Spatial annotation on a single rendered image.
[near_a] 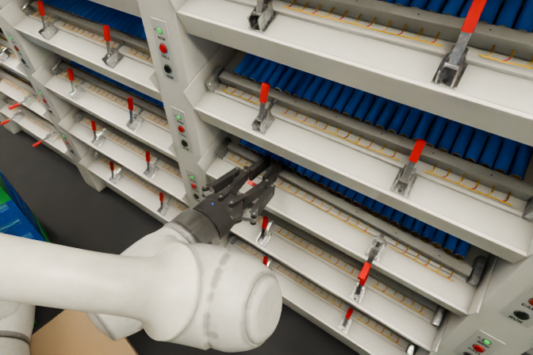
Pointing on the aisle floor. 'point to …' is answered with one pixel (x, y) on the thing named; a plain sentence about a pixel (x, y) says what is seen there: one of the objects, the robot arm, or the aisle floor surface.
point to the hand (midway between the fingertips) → (266, 169)
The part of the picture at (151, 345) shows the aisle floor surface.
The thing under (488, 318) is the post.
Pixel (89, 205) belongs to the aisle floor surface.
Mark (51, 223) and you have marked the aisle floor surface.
